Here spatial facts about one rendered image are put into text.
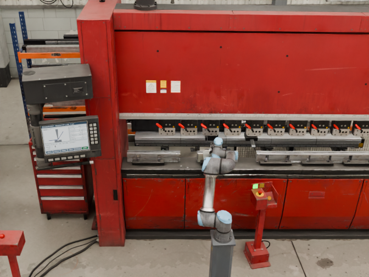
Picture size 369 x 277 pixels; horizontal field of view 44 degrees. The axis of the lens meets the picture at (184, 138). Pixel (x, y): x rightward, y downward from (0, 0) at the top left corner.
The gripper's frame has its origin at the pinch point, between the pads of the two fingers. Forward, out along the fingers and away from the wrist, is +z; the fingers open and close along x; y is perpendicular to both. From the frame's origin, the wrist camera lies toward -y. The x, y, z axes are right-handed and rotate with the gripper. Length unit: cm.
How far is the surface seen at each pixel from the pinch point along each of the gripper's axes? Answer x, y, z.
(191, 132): 21.4, 18.1, -10.9
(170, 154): 40.4, 3.5, 9.3
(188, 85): 25, 49, -46
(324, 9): -88, 100, -84
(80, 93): 109, 24, -85
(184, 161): 27.2, -1.0, 16.5
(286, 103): -62, 37, -35
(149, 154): 60, 4, 10
